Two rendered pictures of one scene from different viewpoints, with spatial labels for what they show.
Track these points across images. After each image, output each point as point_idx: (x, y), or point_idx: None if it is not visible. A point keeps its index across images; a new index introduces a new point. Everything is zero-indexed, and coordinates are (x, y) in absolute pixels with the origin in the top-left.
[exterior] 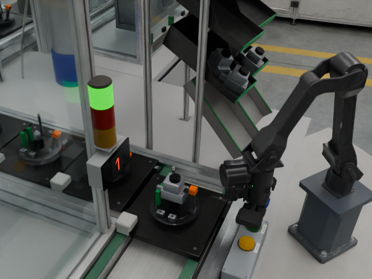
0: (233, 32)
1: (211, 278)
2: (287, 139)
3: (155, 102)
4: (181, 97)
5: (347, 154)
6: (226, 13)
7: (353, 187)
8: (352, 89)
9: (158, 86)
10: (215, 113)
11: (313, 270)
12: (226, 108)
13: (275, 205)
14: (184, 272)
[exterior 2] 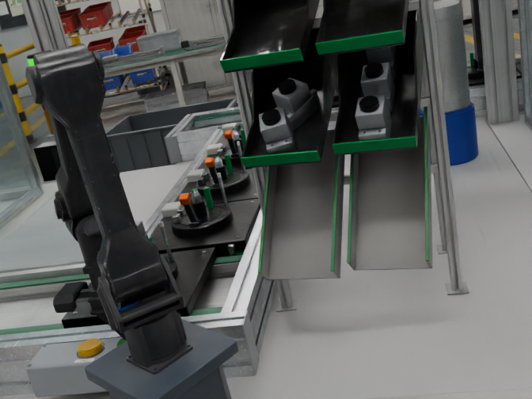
0: (262, 45)
1: (31, 340)
2: (67, 180)
3: (462, 216)
4: (508, 226)
5: (101, 257)
6: (303, 17)
7: (164, 371)
8: (45, 106)
9: (516, 201)
10: (267, 187)
11: None
12: (330, 202)
13: (264, 398)
14: (48, 326)
